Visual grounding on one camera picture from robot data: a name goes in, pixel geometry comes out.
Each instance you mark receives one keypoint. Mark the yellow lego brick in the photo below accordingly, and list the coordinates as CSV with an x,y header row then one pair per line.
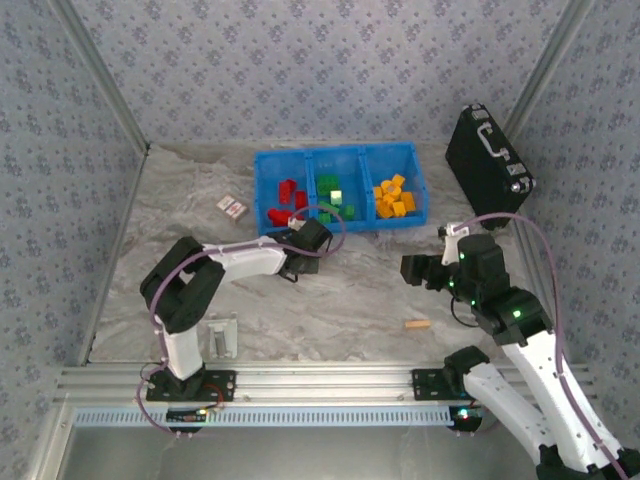
x,y
398,180
399,208
378,192
408,202
384,209

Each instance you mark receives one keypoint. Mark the silver metal bracket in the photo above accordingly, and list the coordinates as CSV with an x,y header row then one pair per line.
x,y
220,340

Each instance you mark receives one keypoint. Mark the small circuit board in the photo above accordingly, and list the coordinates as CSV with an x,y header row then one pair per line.
x,y
465,414
187,415

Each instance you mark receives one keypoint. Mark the small wooden block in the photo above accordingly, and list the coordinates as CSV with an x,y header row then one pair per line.
x,y
417,324

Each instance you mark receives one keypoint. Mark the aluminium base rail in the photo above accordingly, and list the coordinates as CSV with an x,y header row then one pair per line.
x,y
320,385

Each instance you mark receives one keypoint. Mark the small white red card box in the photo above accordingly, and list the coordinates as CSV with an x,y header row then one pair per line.
x,y
232,208

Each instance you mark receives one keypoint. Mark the aluminium lower frame post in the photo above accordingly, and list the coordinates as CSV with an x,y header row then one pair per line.
x,y
50,445

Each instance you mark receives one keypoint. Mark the grey metal panel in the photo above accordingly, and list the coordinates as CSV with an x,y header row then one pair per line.
x,y
320,455

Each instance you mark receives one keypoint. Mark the green lego brick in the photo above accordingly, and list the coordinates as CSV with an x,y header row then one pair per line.
x,y
334,181
336,197
325,218
328,206
322,187
349,211

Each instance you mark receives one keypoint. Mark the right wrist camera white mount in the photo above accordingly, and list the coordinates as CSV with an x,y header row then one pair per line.
x,y
452,245

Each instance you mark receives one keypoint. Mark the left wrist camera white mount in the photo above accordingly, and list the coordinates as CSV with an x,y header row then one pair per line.
x,y
296,225

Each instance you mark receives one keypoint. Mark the blue three-compartment plastic bin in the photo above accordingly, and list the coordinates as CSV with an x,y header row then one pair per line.
x,y
395,162

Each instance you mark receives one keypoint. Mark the aluminium frame post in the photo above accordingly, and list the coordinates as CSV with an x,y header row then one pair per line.
x,y
104,75
549,65
50,445

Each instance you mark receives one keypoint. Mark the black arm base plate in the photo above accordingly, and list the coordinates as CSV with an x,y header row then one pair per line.
x,y
425,385
225,385

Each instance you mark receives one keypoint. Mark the red lego brick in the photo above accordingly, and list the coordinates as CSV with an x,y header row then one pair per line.
x,y
274,216
287,191
301,200
286,216

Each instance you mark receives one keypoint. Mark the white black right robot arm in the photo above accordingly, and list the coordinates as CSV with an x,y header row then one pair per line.
x,y
550,400

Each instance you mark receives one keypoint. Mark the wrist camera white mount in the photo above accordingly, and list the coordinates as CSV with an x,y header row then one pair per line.
x,y
452,245
296,225

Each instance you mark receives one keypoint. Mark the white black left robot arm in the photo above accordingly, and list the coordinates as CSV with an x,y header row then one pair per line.
x,y
240,257

